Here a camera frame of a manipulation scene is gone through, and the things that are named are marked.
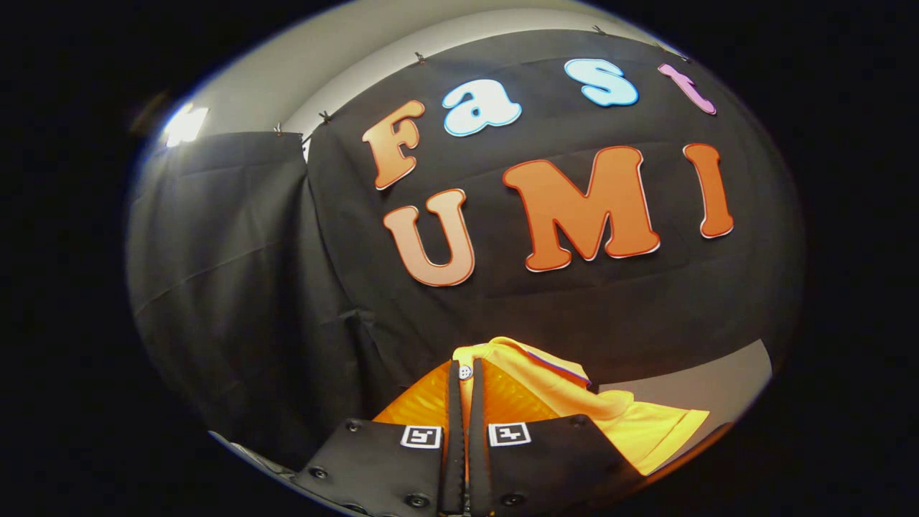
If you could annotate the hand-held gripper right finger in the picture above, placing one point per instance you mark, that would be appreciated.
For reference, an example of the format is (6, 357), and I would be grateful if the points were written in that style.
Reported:
(479, 445)

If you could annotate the yellow polo shirt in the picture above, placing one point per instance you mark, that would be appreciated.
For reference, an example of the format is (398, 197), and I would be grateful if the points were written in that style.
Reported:
(646, 431)

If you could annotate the black backdrop cloth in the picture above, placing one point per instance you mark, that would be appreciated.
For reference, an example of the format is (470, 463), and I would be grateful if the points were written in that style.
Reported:
(287, 251)

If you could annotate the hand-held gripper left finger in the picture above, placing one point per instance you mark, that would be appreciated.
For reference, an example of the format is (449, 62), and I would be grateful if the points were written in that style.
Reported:
(456, 445)

